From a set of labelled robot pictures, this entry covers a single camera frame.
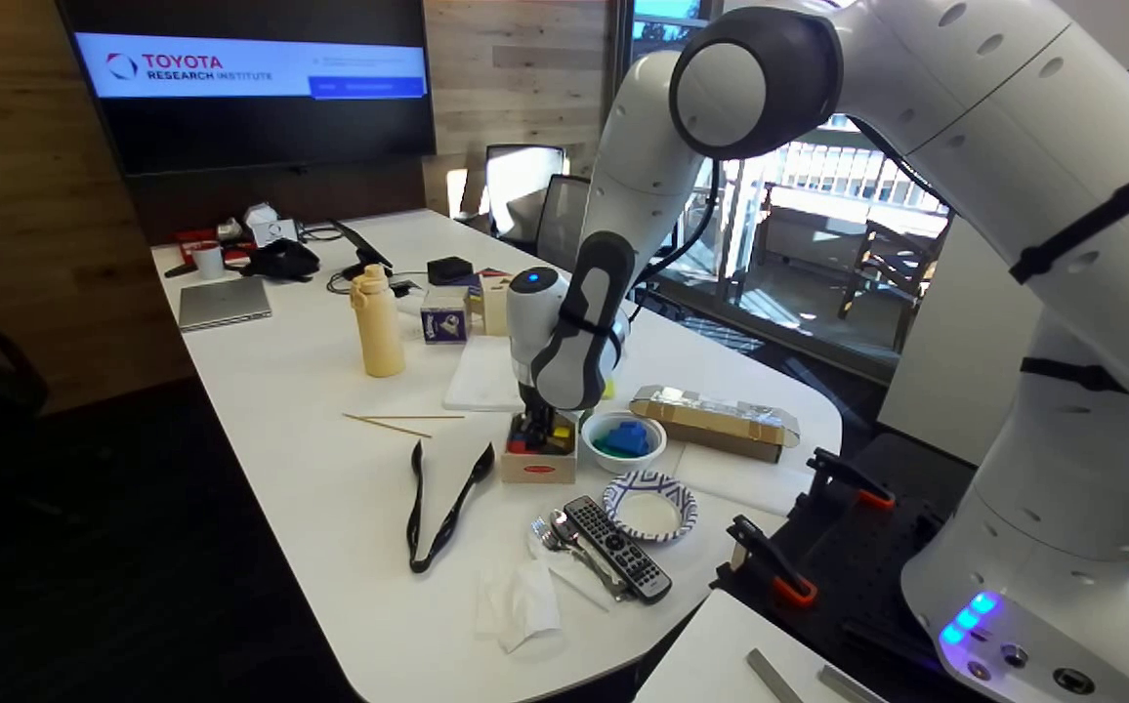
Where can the cardboard foil box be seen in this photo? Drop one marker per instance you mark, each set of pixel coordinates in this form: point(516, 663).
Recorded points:
point(736, 428)

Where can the blue patterned plate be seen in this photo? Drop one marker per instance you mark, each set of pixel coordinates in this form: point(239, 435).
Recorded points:
point(652, 510)

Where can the white cutting board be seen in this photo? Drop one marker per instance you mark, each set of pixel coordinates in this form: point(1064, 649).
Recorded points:
point(484, 378)

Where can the wall-mounted television screen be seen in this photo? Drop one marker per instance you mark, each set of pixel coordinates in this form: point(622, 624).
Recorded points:
point(255, 84)

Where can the cream plastic bottle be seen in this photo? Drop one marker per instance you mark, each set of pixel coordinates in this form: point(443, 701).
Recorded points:
point(378, 322)

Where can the white mug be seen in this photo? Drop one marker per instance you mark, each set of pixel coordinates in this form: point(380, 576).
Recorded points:
point(209, 265)

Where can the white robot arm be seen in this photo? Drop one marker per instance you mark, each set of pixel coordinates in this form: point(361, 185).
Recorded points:
point(1016, 123)

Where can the blue patterned cube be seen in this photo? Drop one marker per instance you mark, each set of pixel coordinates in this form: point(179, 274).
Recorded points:
point(443, 327)

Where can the wooden chopstick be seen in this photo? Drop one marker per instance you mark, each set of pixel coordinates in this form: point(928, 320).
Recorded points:
point(380, 424)

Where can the crumpled white cloth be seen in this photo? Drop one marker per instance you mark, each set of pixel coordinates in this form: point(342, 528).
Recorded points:
point(516, 606)

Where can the grey office chair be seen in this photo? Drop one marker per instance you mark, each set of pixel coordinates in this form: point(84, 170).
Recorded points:
point(559, 221)

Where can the wooden box with objects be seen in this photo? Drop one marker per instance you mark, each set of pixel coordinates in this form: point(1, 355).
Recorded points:
point(542, 459)

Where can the black pouch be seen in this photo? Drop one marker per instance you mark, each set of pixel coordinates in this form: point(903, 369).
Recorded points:
point(283, 265)

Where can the white bowl with blue item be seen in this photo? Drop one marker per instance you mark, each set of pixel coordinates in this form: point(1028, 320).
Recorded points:
point(620, 439)

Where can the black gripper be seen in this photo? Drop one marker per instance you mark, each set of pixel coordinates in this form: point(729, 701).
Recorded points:
point(536, 416)

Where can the silver laptop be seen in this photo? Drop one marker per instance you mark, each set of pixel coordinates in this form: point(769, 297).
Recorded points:
point(228, 303)

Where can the black remote control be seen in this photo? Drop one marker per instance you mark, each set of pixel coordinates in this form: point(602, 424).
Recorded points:
point(628, 559)

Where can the black clamp orange tip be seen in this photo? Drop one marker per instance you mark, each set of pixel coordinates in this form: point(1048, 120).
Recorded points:
point(760, 573)
point(869, 489)

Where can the small wooden crate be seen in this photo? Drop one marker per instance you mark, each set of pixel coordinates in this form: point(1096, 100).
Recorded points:
point(495, 303)

